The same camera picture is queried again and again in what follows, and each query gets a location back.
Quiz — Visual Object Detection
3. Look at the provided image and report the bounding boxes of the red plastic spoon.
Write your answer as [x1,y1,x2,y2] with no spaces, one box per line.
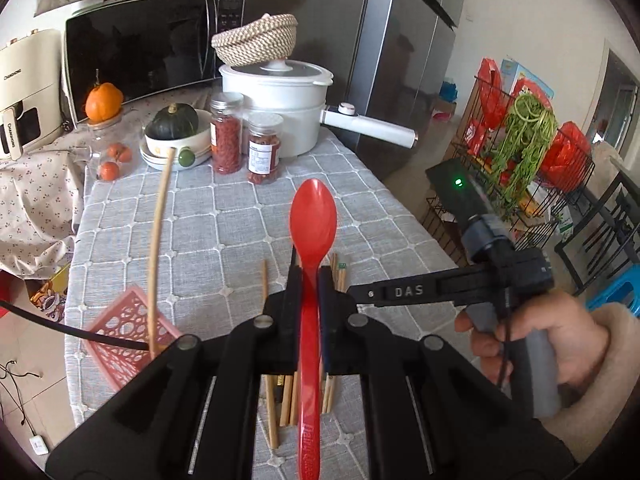
[289,178,338,480]

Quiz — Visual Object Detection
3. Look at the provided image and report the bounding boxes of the cardboard box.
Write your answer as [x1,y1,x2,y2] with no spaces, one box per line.
[431,99,459,122]

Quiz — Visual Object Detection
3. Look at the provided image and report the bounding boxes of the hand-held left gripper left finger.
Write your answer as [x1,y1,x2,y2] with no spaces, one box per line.
[45,247,304,480]

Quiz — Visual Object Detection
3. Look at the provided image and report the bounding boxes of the green leafy vegetables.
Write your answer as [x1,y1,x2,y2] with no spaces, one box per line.
[487,94,559,217]

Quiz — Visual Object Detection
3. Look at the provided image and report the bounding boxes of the large orange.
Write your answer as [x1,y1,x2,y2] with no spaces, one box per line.
[84,82,124,124]

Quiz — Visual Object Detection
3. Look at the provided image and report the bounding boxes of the black wire rack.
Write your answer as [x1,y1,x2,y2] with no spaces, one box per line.
[419,59,597,267]

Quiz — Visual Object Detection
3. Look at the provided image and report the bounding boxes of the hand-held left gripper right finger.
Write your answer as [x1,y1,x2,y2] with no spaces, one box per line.
[319,265,579,480]

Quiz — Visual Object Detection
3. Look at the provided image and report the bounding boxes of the jar of red goji berries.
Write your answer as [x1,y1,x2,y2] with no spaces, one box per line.
[209,93,245,175]

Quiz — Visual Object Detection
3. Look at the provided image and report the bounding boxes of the black microwave oven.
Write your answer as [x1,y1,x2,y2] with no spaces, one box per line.
[62,0,247,127]

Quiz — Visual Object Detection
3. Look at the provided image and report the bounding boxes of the clear glass jar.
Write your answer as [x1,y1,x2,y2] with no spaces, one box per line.
[85,117,134,184]

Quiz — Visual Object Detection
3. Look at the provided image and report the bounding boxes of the pile of wooden chopsticks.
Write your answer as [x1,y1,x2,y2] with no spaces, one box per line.
[277,254,349,428]

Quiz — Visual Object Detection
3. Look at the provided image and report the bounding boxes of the blue plastic stool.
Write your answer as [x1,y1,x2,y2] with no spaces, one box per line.
[586,264,640,314]

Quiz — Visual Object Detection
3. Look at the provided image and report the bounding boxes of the grey refrigerator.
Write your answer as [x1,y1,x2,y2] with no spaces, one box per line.
[345,0,472,182]

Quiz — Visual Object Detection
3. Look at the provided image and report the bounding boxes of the person's right forearm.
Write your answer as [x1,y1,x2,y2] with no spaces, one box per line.
[542,302,640,467]

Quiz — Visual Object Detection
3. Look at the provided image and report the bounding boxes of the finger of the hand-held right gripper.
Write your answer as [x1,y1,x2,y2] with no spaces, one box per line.
[347,283,385,307]

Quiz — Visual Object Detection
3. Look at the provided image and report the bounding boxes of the colourful printed box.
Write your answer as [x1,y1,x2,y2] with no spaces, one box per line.
[499,57,555,102]

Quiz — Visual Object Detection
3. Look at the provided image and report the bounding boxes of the thick black cable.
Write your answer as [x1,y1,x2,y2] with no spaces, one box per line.
[0,300,154,351]

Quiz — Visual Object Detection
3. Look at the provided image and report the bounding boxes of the red plastic bag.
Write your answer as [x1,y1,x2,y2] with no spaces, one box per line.
[474,58,507,127]
[539,121,594,194]

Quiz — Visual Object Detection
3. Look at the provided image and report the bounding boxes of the floral cloth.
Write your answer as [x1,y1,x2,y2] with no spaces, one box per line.
[0,89,217,281]

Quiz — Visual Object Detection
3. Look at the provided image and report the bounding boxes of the woven rope basket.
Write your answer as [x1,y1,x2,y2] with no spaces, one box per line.
[210,13,300,67]

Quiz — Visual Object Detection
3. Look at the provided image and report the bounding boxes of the black chair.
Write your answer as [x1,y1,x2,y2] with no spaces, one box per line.
[554,169,640,297]

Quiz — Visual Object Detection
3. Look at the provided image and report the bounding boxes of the red snack packet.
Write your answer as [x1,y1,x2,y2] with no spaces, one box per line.
[462,119,492,157]

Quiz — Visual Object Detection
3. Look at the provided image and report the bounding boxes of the colourful printed bag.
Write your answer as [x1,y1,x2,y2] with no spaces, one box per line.
[26,264,72,322]

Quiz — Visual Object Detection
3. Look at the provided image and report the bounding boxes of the white electric pot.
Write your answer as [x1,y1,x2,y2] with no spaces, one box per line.
[219,59,419,159]

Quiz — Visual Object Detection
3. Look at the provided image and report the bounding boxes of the cream air fryer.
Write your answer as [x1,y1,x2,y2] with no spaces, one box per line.
[0,27,69,162]

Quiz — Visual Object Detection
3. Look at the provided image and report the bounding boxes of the green kabocha pumpkin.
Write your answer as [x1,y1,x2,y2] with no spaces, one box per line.
[151,103,201,140]

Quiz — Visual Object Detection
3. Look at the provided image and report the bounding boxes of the white plate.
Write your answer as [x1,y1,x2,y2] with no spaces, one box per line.
[138,135,213,171]

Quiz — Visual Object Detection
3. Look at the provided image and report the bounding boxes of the labelled jar of dried fruit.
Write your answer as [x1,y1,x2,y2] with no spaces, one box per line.
[244,112,285,186]

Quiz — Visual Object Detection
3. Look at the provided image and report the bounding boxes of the white pot lid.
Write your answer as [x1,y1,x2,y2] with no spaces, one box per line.
[219,58,335,87]

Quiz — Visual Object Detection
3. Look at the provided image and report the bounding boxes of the person's right hand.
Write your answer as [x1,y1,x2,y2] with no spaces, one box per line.
[455,289,618,390]

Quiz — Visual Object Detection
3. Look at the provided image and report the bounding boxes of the pink plastic basket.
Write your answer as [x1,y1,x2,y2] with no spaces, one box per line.
[82,284,177,394]

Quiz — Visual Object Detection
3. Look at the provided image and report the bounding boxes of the grey checked tablecloth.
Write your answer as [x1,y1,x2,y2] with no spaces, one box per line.
[64,126,467,480]

